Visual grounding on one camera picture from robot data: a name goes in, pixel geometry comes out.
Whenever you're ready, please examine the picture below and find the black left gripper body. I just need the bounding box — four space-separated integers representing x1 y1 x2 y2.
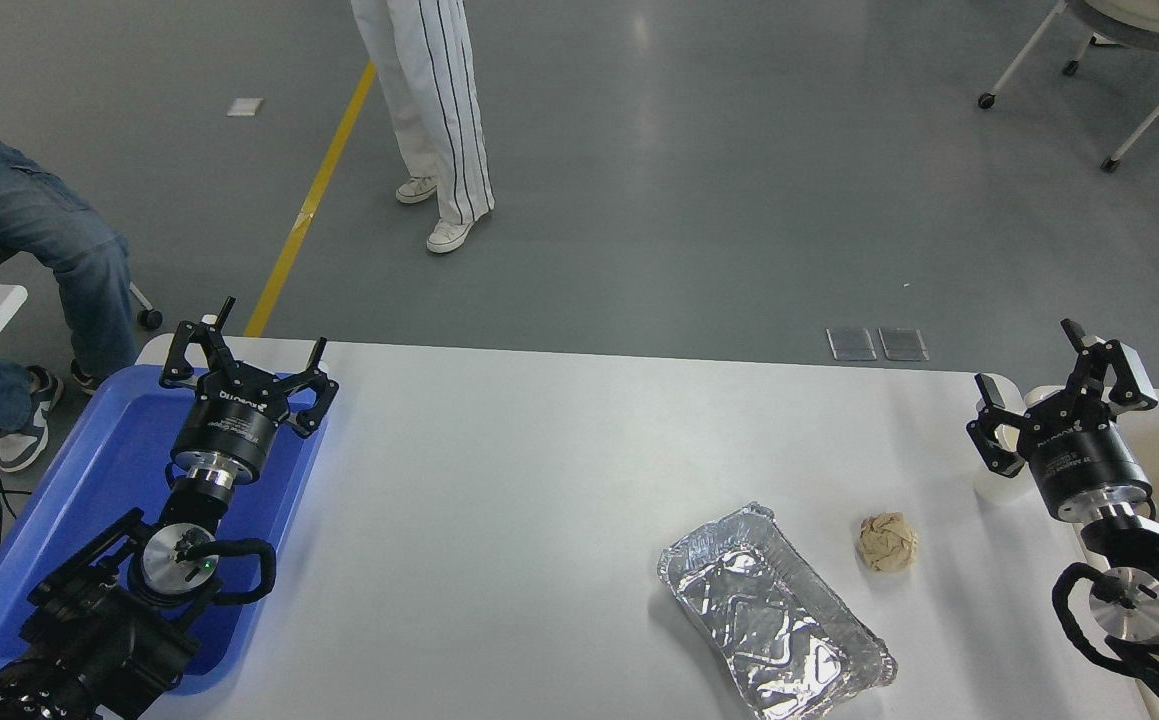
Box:
171 366 293 485

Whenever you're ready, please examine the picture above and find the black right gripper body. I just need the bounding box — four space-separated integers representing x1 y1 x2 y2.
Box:
1017 400 1153 516

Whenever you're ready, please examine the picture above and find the dark office chair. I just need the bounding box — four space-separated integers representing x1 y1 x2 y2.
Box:
0 240 165 333

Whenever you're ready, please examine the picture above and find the blue plastic tray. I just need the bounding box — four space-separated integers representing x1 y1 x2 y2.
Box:
0 363 330 696

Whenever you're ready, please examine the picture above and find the clear floor plate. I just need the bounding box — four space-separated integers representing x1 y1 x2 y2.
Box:
878 327 930 362
826 327 878 362

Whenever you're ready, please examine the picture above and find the crumpled tan paper ball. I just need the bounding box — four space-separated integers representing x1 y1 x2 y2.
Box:
856 512 920 574

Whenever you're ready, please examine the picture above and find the seated person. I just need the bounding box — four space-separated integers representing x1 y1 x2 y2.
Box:
0 65 140 474

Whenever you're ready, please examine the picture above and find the silver foil tray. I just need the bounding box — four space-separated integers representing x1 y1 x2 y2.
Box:
657 502 898 720

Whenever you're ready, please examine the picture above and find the standing person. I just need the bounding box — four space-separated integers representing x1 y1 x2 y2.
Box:
349 0 496 255

